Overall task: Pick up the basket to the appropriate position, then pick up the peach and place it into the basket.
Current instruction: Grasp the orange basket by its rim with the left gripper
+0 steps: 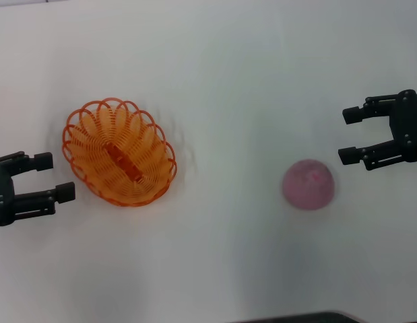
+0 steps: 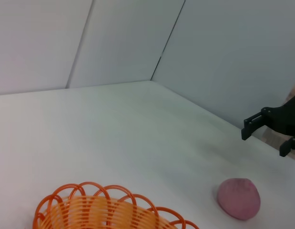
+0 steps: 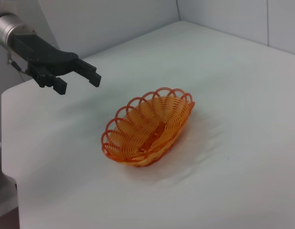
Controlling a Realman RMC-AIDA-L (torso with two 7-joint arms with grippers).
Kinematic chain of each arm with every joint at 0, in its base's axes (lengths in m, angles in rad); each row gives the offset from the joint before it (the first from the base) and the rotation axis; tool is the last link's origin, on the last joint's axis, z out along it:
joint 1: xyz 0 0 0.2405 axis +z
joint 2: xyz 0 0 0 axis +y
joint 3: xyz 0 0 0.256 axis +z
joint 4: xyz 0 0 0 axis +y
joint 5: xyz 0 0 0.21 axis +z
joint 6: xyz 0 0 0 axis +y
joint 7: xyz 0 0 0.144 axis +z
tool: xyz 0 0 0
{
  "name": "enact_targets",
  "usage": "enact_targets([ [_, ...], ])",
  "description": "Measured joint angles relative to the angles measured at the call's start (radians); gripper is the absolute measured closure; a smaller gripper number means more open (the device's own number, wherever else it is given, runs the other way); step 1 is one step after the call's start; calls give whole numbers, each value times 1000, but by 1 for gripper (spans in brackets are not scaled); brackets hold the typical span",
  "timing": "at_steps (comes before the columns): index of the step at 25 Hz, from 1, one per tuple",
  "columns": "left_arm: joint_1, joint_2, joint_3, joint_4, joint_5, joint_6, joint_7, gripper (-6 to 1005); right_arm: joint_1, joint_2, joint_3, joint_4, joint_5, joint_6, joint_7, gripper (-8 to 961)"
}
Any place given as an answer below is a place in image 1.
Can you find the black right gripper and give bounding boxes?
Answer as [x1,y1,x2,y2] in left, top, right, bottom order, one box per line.
[338,88,417,172]

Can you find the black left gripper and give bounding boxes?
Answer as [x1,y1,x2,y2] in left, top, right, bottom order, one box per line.
[0,151,77,227]

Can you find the orange woven plastic basket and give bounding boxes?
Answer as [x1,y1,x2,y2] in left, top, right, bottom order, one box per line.
[62,97,178,208]

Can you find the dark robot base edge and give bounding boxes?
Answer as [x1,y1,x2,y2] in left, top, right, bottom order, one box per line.
[228,310,364,323]

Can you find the pink peach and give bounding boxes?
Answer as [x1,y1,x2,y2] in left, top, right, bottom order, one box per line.
[281,158,336,211]

